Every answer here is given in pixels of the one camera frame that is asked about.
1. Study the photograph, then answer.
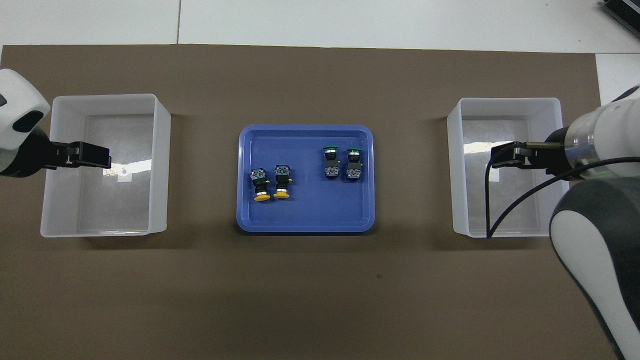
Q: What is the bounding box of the green push button switch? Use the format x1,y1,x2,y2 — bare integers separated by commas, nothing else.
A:
322,145,341,180
346,148,364,182

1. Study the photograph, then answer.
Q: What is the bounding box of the yellow push button switch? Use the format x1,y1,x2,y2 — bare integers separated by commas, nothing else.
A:
249,168,272,203
272,164,293,200

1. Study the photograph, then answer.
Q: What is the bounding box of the translucent white plastic box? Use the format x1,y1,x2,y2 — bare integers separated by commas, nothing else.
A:
446,97,571,239
40,93,172,239

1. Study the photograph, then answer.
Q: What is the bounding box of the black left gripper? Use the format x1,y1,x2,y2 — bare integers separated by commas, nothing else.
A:
1,127,112,177

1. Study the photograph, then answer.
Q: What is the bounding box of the brown table mat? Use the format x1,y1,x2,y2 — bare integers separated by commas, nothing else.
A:
0,44,626,360

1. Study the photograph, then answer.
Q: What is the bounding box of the blue plastic tray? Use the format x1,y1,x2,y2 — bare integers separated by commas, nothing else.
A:
235,124,376,234

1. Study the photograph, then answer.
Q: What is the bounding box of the dark grey ribbed device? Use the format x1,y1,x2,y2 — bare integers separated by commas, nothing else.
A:
600,0,640,27

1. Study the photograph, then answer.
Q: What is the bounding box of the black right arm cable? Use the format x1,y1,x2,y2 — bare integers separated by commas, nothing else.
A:
485,142,640,240

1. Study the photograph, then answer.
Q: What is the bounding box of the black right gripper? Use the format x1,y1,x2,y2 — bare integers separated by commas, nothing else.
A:
490,127,576,180

